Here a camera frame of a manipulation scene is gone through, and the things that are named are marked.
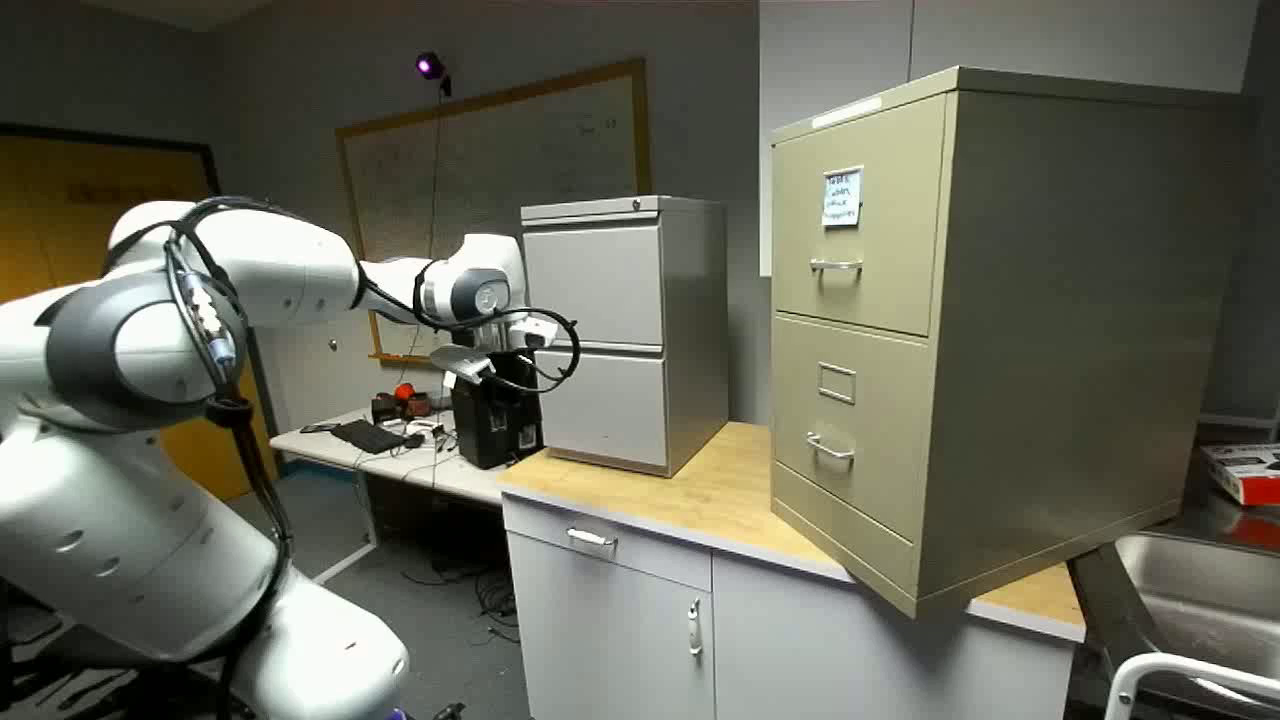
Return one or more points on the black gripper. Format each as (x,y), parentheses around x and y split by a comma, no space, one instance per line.
(498,420)

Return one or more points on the beige bottom file drawer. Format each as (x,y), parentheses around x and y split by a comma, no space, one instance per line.
(850,415)

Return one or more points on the beige file drawer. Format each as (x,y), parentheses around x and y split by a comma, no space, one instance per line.
(850,415)
(853,218)

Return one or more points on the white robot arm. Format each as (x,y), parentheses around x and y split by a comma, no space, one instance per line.
(109,532)

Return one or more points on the grey two-drawer file cabinet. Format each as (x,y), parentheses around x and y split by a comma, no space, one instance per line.
(647,287)

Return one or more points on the white base cabinet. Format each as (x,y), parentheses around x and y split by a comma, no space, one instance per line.
(627,621)

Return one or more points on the beige top file drawer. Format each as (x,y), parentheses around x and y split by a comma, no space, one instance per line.
(853,218)

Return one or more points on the beige two-drawer file cabinet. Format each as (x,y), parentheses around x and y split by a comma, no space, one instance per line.
(1082,252)

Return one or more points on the white desk with clutter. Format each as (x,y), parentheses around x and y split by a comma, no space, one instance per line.
(415,448)

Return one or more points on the wood-framed whiteboard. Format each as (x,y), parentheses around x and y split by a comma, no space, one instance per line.
(423,181)

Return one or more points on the stainless steel sink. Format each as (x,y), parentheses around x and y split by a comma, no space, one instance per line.
(1179,595)

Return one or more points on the red and white box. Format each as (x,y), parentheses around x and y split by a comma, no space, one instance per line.
(1251,474)

